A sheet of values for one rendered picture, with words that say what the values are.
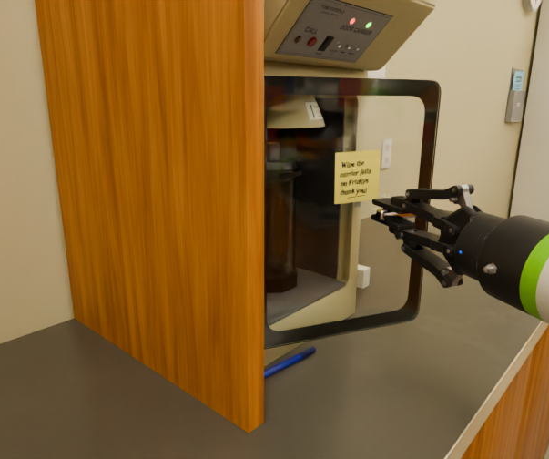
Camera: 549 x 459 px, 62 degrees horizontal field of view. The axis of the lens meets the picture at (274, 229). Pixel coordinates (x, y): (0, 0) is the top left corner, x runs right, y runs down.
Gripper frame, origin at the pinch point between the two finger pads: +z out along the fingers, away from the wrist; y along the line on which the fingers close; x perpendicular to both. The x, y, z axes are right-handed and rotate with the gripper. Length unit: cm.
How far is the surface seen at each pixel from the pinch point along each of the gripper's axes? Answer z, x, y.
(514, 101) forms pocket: 166, -207, 16
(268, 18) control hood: 0.6, 19.4, 25.2
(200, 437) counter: -5.1, 30.7, -26.0
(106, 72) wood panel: 18.4, 37.5, 19.6
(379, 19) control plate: 6.2, 0.4, 27.1
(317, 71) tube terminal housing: 12.7, 6.8, 20.2
